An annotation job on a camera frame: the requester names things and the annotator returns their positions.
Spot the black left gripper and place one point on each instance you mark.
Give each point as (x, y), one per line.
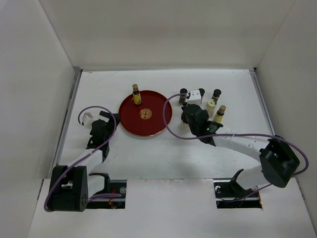
(111, 125)

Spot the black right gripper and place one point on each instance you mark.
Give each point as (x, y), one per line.
(184, 119)

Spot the black cap spice bottle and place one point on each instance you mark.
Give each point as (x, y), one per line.
(202, 92)
(216, 95)
(183, 95)

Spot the yellow cap spice jar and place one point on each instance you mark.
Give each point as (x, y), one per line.
(210, 107)

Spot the yellow label sauce bottle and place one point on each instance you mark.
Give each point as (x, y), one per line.
(136, 95)
(219, 114)

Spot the pink cap spice jar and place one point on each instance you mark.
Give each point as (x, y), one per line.
(184, 126)

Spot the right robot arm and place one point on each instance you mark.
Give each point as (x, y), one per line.
(277, 161)

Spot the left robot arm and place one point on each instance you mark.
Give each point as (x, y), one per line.
(75, 185)

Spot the red round lacquer tray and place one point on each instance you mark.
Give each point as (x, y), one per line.
(145, 119)

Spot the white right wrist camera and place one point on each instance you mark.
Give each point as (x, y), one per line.
(194, 97)

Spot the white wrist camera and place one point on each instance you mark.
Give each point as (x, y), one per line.
(194, 97)
(87, 120)

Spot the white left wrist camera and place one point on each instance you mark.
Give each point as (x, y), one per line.
(87, 120)

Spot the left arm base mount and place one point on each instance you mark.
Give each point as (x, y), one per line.
(105, 193)

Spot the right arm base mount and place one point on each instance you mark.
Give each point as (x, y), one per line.
(230, 195)

